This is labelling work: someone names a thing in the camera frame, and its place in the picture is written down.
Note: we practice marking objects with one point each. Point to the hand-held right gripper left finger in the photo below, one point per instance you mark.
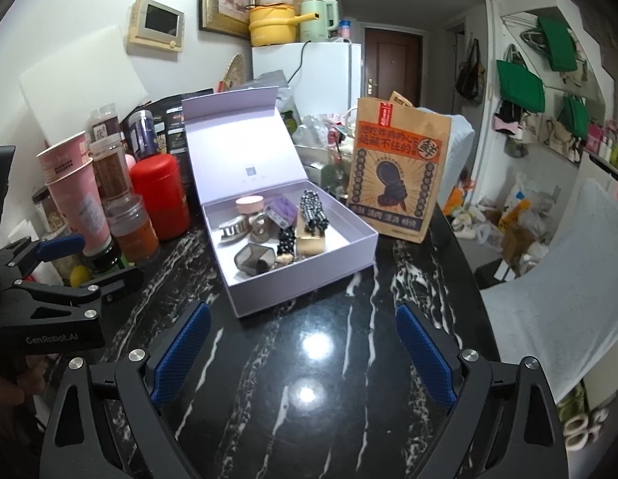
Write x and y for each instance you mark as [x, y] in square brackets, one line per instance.
[181, 354]

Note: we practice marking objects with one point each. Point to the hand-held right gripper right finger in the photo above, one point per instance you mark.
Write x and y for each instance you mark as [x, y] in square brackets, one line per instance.
[423, 354]

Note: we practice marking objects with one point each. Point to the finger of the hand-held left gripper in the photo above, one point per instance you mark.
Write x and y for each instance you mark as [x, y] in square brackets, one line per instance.
[64, 248]
[114, 279]

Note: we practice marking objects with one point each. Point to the white translucent hair claw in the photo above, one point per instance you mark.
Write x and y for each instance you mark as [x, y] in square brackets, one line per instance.
[234, 229]

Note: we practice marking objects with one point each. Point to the small gold hair clip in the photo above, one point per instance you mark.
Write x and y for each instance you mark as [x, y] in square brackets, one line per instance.
[285, 258]

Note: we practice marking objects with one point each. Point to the pink round compact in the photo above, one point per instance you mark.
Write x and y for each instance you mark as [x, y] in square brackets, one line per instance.
[249, 204]

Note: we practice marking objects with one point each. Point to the black polka dot scrunchie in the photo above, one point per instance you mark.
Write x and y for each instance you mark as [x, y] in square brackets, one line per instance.
[286, 239]

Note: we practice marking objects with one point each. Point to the gold rectangular case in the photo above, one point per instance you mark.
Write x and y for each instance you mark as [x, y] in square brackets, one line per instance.
[309, 245]

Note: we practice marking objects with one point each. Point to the purple hair clip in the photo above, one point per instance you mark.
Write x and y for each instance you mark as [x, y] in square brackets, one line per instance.
[281, 209]

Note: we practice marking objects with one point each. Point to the lavender gift box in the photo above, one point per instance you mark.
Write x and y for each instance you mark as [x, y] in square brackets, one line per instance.
[229, 144]

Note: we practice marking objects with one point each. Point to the black white checkered scrunchie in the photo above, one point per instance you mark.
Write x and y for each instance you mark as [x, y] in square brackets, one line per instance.
[313, 212]

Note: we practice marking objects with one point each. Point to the person's left hand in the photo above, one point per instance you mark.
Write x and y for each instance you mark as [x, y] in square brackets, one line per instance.
[19, 374]

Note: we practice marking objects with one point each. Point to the small yellow ball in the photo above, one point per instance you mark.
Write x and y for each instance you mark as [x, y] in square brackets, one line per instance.
[79, 277]

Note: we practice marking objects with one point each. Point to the small jar of nuts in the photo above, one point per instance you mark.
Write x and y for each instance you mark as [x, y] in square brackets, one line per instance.
[49, 209]

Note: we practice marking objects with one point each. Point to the pink paper cup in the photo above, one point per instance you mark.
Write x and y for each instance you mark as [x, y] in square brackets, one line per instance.
[64, 154]
[84, 209]

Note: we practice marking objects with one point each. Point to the glass jar with orange contents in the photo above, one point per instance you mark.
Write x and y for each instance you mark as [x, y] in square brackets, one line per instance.
[134, 232]

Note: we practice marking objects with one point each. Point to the tall brown spice jar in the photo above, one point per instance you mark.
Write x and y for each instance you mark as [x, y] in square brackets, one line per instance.
[111, 169]

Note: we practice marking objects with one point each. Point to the red canister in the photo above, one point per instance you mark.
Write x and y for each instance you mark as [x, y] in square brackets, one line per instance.
[159, 194]

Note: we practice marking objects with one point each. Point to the black box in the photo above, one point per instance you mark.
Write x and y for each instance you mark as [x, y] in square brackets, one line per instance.
[493, 272]

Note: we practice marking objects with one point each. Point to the chair with light blue cover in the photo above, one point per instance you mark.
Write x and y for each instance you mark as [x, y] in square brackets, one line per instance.
[458, 144]
[548, 309]

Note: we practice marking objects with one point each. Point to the white shoes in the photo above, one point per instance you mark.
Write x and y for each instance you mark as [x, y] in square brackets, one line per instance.
[463, 224]

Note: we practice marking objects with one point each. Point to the purple tumbler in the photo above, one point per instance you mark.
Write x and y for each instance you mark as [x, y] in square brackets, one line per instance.
[141, 132]

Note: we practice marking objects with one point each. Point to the brown cardboard box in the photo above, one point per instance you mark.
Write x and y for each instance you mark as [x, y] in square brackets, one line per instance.
[516, 242]

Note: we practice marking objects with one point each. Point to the green slippers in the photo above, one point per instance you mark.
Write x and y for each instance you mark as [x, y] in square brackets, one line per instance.
[571, 399]

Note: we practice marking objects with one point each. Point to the orange plastic bag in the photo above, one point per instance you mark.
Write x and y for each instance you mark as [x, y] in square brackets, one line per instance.
[453, 199]

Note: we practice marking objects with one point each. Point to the black printed boxes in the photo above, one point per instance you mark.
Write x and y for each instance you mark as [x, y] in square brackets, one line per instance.
[171, 124]

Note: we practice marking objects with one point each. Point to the white cutting board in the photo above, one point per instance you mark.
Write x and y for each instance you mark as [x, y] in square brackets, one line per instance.
[84, 85]

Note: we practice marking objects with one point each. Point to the beige slippers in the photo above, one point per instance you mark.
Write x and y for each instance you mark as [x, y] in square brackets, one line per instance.
[581, 426]

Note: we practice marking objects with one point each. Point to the printed brown paper bag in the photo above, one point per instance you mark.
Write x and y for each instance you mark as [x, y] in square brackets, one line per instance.
[393, 174]

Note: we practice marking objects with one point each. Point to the white plastic bag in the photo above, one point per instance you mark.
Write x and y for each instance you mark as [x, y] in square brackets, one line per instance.
[521, 199]

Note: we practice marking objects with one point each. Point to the green carton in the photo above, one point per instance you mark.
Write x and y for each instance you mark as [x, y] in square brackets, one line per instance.
[323, 172]

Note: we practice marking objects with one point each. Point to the crumpled clear plastic bags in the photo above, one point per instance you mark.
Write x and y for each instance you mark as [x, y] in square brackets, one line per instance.
[314, 132]

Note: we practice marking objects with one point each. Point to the pink black handbag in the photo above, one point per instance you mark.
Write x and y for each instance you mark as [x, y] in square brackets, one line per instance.
[508, 119]

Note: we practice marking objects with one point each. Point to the grey plastic bag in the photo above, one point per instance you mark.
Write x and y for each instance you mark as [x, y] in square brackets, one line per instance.
[271, 80]

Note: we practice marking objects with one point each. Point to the white cabinet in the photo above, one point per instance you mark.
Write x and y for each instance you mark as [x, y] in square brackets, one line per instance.
[596, 167]

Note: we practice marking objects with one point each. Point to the beige tote bag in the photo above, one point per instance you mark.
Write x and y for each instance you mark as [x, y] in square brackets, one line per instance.
[553, 132]

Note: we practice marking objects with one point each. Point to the row of cosmetic bottles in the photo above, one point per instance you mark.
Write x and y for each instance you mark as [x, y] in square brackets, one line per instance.
[608, 139]

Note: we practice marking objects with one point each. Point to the green tote bag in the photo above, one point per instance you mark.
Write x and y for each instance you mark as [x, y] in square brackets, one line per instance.
[521, 85]

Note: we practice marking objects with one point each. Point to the brown door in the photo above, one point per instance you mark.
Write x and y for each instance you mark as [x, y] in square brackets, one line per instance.
[391, 60]

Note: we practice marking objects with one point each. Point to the yellow pot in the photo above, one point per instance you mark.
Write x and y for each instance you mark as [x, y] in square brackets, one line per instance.
[271, 25]

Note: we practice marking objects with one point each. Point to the white refrigerator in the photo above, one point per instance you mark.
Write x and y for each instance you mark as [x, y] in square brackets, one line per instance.
[329, 70]

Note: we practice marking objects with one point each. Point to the green electric kettle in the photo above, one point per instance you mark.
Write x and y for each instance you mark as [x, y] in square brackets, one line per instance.
[316, 22]

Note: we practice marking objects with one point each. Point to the blue cap bottle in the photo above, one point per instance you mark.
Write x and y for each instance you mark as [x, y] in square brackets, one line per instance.
[344, 29]

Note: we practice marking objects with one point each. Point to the woven wall fan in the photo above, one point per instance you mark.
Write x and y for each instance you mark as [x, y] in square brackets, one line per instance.
[234, 70]

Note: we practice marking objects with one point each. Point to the beige wall intercom panel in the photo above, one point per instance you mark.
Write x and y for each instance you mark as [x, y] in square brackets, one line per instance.
[156, 22]

